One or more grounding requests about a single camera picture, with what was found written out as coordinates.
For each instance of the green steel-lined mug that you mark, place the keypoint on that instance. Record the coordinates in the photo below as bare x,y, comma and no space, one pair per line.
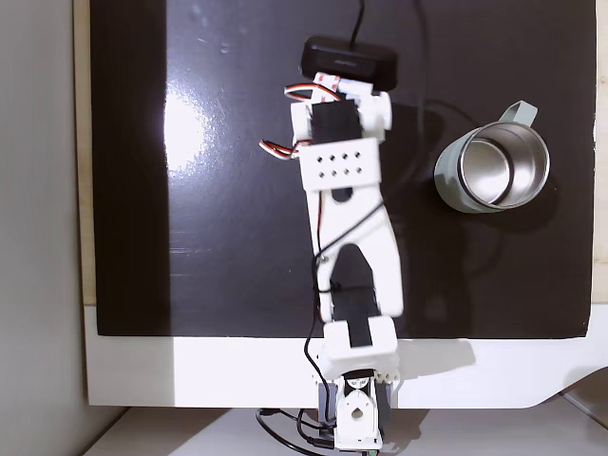
494,161

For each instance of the black table mat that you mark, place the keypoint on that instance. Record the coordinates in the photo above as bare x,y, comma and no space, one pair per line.
228,237

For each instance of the black oval camera box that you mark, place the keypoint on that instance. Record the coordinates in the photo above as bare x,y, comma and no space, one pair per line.
349,59

